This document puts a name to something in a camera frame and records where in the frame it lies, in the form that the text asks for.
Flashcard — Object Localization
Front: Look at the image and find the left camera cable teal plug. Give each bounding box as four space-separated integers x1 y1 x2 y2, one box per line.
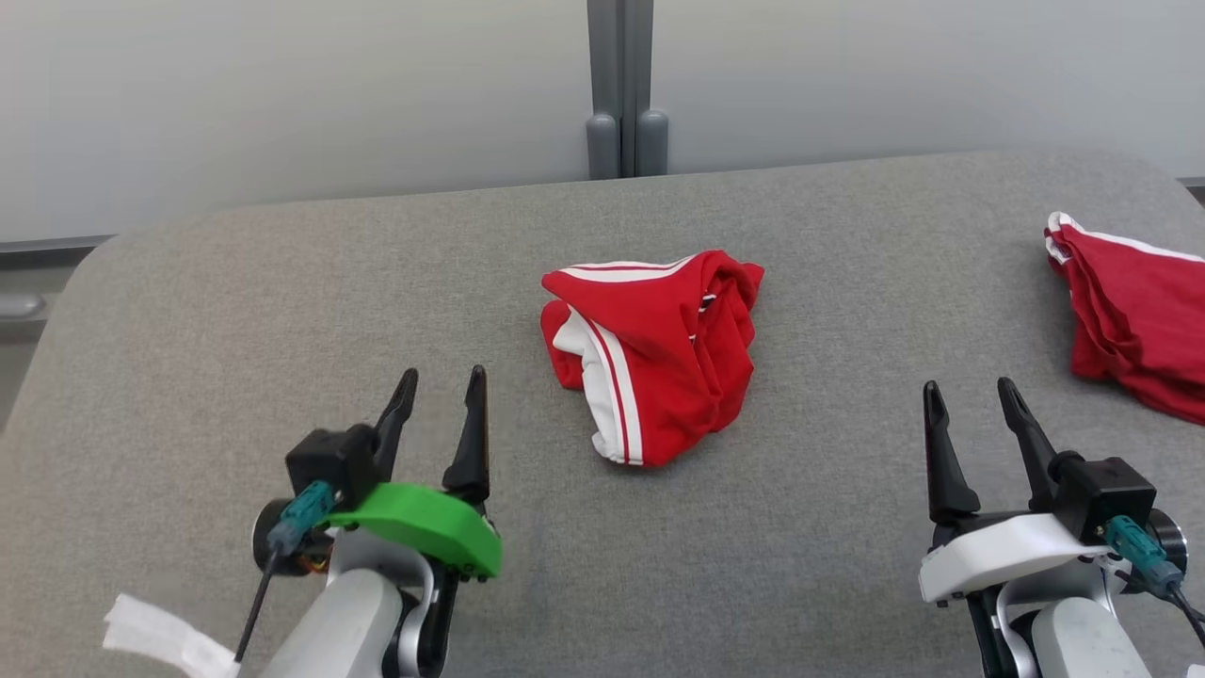
233 480 337 662

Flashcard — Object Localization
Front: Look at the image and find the white fabric strap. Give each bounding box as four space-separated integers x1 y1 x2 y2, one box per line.
102 593 241 678

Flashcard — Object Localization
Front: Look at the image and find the red white basketball jersey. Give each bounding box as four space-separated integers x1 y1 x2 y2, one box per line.
540 249 765 467

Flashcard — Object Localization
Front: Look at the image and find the red shorts white trim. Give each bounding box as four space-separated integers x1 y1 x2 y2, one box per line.
1043 212 1205 427

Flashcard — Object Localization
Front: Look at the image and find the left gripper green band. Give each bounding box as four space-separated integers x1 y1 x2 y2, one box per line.
325 365 503 578

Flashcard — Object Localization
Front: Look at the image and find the grey metal partition post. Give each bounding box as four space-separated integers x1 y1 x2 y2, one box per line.
623 0 669 178
587 0 623 180

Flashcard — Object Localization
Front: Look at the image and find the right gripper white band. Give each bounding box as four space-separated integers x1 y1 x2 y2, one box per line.
918 377 1117 604

